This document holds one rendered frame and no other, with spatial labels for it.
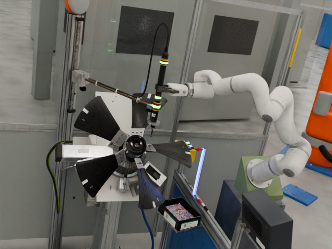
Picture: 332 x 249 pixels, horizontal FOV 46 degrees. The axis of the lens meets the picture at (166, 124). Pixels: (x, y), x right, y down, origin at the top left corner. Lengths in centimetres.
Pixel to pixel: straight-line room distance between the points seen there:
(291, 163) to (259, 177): 35
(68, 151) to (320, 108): 413
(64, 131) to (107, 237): 75
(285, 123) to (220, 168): 144
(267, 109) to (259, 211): 49
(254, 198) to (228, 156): 155
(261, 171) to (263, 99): 62
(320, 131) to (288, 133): 379
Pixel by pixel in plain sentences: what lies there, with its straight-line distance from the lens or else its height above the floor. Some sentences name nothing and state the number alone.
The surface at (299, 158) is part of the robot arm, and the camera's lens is 223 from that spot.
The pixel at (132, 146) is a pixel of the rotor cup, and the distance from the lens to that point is 218.
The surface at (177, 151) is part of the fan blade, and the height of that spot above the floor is 117.
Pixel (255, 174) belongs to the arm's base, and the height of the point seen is 108.
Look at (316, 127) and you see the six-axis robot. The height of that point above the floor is 54.
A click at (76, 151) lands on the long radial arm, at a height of 111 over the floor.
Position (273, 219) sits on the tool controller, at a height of 124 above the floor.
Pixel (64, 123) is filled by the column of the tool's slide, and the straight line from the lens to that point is 272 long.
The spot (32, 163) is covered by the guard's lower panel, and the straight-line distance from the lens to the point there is 301.
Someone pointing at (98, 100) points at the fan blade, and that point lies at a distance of 223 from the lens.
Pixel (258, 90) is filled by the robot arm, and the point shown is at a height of 167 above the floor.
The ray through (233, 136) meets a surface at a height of 98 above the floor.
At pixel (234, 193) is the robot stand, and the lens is 255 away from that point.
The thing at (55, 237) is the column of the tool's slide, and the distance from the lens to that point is 318.
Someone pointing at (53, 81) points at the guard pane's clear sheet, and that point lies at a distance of 280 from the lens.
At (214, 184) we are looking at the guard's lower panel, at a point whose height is 53.
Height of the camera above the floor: 210
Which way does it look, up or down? 20 degrees down
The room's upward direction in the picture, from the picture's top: 10 degrees clockwise
